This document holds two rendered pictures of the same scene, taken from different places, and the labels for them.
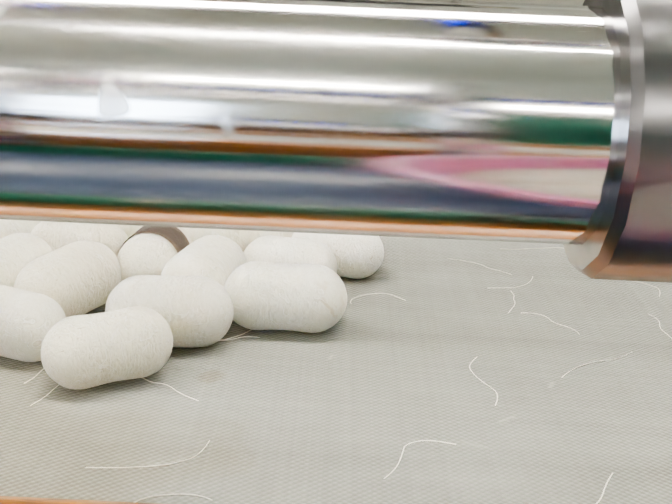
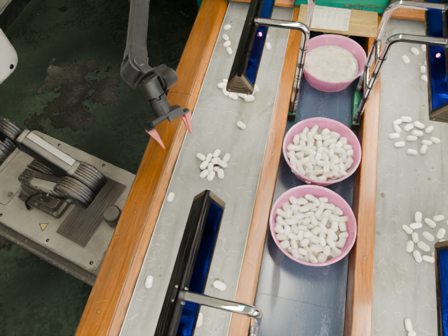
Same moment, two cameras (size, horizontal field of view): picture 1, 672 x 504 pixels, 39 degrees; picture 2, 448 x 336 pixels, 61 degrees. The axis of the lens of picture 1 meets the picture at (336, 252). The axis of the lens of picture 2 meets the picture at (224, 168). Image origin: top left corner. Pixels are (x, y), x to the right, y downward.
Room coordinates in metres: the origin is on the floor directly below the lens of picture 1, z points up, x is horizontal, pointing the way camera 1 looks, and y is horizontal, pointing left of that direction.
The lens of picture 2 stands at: (0.06, 1.06, 1.90)
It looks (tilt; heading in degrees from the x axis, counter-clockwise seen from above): 60 degrees down; 287
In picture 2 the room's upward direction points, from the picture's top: 5 degrees counter-clockwise
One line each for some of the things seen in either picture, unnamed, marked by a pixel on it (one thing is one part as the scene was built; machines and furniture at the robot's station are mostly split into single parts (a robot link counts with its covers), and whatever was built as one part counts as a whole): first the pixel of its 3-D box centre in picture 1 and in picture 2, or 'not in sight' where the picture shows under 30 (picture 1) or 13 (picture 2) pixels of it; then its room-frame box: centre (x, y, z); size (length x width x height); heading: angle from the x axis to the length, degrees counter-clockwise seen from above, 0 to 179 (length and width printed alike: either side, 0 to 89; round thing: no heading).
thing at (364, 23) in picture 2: not in sight; (337, 20); (-0.06, -0.36, 0.77); 0.33 x 0.15 x 0.01; 0
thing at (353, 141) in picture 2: not in sight; (319, 155); (-0.06, 0.30, 0.72); 0.27 x 0.27 x 0.10
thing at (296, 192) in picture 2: not in sight; (310, 228); (-0.06, 0.58, 0.72); 0.27 x 0.27 x 0.10
